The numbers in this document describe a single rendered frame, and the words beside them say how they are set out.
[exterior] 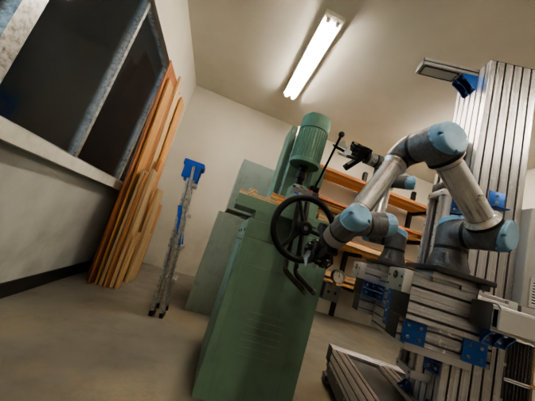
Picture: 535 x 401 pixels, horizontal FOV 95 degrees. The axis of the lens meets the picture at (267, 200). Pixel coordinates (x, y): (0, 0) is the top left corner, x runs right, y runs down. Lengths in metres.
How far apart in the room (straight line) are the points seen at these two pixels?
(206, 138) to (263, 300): 3.06
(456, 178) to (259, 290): 0.90
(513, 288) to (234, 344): 1.29
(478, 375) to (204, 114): 3.86
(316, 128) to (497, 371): 1.39
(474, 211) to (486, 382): 0.78
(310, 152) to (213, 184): 2.50
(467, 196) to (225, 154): 3.24
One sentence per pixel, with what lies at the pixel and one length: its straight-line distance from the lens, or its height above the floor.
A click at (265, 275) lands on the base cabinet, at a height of 0.56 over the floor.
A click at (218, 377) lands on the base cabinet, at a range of 1.32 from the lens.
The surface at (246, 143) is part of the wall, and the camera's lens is 3.94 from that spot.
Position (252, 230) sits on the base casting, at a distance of 1.18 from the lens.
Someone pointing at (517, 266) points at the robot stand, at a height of 0.95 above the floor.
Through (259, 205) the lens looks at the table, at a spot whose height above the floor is 0.87.
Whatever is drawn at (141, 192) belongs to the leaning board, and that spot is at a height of 0.81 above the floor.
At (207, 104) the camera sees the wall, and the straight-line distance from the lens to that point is 4.14.
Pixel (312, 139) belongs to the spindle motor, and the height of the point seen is 1.33.
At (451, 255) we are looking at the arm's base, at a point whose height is 0.88.
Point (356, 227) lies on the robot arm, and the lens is 0.72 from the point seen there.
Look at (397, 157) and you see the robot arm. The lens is 1.05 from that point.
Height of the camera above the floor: 0.69
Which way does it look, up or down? 10 degrees up
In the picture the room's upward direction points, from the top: 18 degrees clockwise
